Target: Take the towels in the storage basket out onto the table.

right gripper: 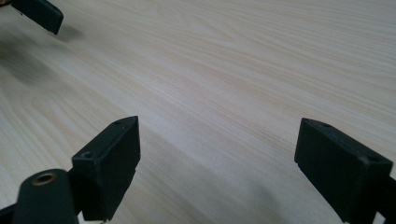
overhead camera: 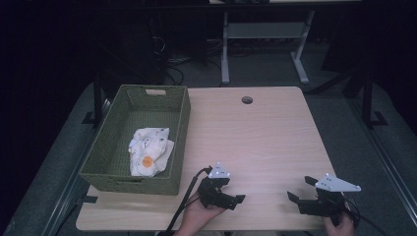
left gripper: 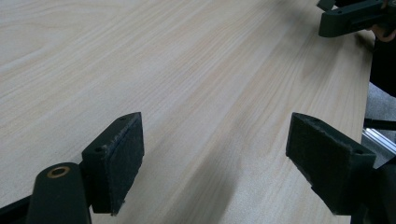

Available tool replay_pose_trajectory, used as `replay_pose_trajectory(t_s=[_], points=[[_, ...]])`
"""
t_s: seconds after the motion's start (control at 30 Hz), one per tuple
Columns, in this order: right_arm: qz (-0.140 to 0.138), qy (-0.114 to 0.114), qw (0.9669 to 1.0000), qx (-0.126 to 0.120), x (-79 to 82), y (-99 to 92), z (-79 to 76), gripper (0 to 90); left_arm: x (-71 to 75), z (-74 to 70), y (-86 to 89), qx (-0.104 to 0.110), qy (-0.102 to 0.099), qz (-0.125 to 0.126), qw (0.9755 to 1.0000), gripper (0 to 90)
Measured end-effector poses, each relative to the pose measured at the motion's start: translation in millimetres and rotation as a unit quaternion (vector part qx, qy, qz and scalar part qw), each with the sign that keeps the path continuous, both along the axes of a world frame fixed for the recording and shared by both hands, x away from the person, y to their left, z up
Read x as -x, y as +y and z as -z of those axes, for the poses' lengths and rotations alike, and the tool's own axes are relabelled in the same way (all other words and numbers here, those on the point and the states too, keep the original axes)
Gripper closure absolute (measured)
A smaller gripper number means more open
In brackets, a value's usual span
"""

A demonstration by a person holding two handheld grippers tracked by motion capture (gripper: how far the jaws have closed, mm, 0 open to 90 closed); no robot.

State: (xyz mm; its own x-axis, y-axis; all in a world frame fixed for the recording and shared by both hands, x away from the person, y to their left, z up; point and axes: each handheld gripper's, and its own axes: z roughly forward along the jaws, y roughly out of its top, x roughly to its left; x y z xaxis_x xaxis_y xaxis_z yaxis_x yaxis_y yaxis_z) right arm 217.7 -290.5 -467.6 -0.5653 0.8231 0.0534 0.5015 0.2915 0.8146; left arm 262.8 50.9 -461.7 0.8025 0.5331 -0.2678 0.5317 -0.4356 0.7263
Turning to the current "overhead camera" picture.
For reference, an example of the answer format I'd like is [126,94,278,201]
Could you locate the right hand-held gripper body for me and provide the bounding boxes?
[297,173,362,227]

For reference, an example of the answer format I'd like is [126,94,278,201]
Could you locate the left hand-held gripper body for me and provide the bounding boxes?
[197,162,238,211]

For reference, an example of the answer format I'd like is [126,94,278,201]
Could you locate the white cloth with orange spot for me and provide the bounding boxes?
[128,127,175,178]

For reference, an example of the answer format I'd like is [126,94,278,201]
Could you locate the green woven basket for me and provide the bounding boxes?
[79,84,192,197]

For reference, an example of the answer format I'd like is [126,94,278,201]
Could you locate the person's left hand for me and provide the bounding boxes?
[178,192,228,236]

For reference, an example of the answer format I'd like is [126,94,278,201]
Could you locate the person's right hand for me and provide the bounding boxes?
[323,209,357,236]

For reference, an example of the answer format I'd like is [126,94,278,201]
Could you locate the black metal stand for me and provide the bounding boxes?
[360,70,389,130]
[82,73,109,128]

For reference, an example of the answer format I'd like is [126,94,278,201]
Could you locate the black tape strip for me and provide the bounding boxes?
[77,195,98,205]

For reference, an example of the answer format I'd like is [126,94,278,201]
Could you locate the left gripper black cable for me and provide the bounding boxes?
[162,165,213,236]

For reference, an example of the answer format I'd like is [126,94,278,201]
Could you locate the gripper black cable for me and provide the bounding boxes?
[340,193,390,236]
[162,165,213,236]

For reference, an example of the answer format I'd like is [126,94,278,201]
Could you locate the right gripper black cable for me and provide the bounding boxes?
[340,193,390,236]

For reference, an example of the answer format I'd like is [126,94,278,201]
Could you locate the bundle of floor cables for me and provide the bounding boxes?
[161,53,224,87]

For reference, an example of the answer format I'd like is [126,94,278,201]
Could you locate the white metal desk frame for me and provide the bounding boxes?
[220,9,315,86]

